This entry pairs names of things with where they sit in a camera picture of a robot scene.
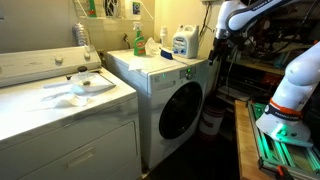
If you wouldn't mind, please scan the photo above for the green bottle on shelf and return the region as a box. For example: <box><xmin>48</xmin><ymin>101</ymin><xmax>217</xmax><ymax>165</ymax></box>
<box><xmin>86</xmin><ymin>0</ymin><xmax>98</xmax><ymax>19</ymax></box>

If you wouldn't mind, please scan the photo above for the round black washer door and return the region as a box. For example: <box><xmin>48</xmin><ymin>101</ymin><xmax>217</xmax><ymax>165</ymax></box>
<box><xmin>158</xmin><ymin>81</ymin><xmax>204</xmax><ymax>141</ymax></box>

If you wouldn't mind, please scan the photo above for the blue scrub brush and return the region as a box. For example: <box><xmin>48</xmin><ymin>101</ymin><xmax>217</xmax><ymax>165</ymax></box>
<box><xmin>159</xmin><ymin>47</ymin><xmax>175</xmax><ymax>61</ymax></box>

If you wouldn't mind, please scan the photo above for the clear jar with dark lid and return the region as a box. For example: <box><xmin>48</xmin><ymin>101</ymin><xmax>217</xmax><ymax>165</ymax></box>
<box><xmin>69</xmin><ymin>65</ymin><xmax>116</xmax><ymax>95</ymax></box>

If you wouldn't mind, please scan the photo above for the silver flexible vent hose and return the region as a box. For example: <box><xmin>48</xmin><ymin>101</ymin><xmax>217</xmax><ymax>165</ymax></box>
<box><xmin>71</xmin><ymin>22</ymin><xmax>92</xmax><ymax>48</ymax></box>

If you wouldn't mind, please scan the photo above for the white dryer sheet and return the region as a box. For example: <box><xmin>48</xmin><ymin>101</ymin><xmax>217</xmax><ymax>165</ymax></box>
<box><xmin>42</xmin><ymin>90</ymin><xmax>95</xmax><ymax>110</ymax></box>

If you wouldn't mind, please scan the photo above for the white wire wall shelf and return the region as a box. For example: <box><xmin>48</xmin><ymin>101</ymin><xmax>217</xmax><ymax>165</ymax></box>
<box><xmin>72</xmin><ymin>0</ymin><xmax>155</xmax><ymax>22</ymax></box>

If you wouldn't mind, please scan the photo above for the green spray bottle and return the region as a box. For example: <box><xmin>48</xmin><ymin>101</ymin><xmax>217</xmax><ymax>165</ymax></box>
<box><xmin>132</xmin><ymin>21</ymin><xmax>147</xmax><ymax>57</ymax></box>

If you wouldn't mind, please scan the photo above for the large white detergent jug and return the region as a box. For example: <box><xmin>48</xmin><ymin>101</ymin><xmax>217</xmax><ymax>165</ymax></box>
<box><xmin>171</xmin><ymin>24</ymin><xmax>200</xmax><ymax>60</ymax></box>

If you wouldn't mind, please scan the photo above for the wall water valve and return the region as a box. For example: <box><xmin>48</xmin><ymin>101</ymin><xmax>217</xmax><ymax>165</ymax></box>
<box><xmin>122</xmin><ymin>32</ymin><xmax>132</xmax><ymax>51</ymax></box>

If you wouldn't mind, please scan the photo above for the white top-load dryer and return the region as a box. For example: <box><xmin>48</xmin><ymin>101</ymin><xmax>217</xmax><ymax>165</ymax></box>
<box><xmin>0</xmin><ymin>44</ymin><xmax>143</xmax><ymax>180</ymax></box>

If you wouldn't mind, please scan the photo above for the cluttered storage shelf rack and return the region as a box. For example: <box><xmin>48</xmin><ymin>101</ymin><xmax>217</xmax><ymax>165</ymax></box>
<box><xmin>215</xmin><ymin>19</ymin><xmax>320</xmax><ymax>105</ymax></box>

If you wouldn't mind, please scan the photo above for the wooden robot platform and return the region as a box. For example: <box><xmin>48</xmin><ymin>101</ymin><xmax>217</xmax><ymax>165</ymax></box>
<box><xmin>233</xmin><ymin>99</ymin><xmax>278</xmax><ymax>180</ymax></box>

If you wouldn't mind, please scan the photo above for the red and white bucket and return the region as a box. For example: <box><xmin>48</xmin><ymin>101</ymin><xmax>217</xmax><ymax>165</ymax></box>
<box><xmin>198</xmin><ymin>99</ymin><xmax>228</xmax><ymax>140</ymax></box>

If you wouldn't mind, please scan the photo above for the small white bottle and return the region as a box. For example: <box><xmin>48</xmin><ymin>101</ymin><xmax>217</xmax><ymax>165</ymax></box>
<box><xmin>159</xmin><ymin>25</ymin><xmax>169</xmax><ymax>48</ymax></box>

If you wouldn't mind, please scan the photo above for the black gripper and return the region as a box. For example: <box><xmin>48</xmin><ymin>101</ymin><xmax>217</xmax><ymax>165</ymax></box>
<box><xmin>208</xmin><ymin>36</ymin><xmax>232</xmax><ymax>67</ymax></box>

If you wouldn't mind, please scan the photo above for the white front-load washing machine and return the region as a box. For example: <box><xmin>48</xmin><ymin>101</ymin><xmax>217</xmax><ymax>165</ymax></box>
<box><xmin>105</xmin><ymin>48</ymin><xmax>215</xmax><ymax>171</ymax></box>

